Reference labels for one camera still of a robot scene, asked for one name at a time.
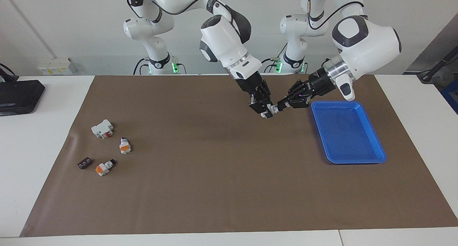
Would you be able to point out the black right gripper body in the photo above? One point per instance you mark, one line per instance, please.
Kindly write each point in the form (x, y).
(256, 88)

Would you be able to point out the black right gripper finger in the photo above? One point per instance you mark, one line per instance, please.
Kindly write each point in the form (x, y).
(257, 109)
(283, 103)
(267, 114)
(288, 108)

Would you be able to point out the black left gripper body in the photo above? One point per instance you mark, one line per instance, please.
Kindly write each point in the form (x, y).
(318, 83)

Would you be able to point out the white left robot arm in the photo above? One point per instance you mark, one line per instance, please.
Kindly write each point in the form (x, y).
(372, 42)

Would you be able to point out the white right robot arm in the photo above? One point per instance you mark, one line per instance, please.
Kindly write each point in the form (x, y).
(225, 38)

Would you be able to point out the blue plastic tray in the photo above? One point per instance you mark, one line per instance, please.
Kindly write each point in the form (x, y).
(347, 135)

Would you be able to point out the brown table mat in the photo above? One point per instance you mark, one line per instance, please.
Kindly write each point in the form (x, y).
(214, 174)

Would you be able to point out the black tripod stand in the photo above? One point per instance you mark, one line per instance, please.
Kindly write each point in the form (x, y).
(438, 65)

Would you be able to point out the dark grey panel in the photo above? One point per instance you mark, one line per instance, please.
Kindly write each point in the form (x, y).
(434, 42)

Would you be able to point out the blue crate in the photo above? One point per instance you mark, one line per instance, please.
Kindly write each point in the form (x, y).
(451, 95)

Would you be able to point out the white circuit breaker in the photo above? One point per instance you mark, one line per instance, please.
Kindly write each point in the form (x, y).
(102, 128)

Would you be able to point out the small dark cylindrical component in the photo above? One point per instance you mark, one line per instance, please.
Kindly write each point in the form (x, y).
(84, 163)

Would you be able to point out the black box device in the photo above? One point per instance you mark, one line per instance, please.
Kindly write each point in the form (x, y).
(18, 95)

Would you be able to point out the white wall socket box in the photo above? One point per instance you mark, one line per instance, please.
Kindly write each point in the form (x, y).
(53, 67)

